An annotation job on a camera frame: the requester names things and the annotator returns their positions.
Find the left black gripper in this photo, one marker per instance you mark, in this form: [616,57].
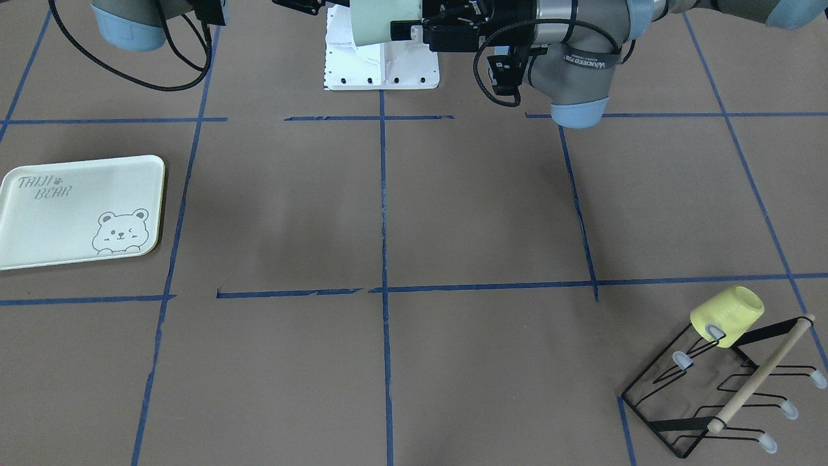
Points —
[510,14]

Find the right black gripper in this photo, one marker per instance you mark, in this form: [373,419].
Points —
[211,10]

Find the light green cup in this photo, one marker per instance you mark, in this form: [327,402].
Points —
[371,20]

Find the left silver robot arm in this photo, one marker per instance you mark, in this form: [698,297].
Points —
[569,50]

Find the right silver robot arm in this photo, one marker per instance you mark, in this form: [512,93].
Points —
[139,25]

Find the cream bear tray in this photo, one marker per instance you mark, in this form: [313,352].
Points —
[73,212]

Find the yellow cup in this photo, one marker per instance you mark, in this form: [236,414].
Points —
[725,317]

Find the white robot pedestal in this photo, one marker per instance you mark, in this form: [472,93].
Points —
[406,64]

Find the black wire cup rack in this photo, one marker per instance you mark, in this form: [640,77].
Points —
[685,397]

